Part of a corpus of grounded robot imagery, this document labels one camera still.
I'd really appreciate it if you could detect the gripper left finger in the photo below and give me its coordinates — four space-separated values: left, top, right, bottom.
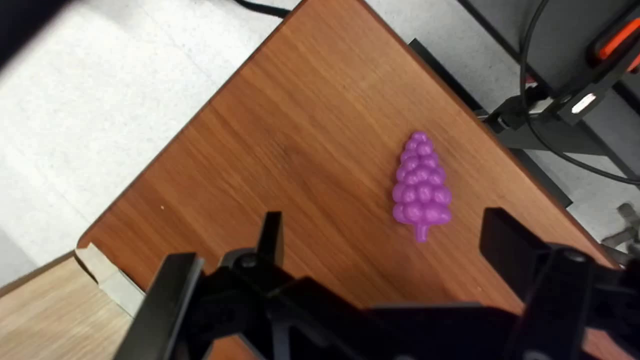
114 211 321 360

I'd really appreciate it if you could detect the orange and black clamp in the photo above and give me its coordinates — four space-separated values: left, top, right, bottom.
588 10 640 74

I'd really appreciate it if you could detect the black cable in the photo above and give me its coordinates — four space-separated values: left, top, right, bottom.
233 0 292 19
519 0 640 185

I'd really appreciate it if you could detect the grey tape strip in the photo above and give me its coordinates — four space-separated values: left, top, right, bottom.
74 242 147 318

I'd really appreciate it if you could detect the purple grape bunch toy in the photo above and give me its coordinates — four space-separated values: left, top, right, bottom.
392 131 453 244

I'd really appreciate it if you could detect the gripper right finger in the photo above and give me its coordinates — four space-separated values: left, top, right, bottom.
479 207 640 360

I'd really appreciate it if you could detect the black stand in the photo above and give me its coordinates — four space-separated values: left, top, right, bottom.
479 50 640 187

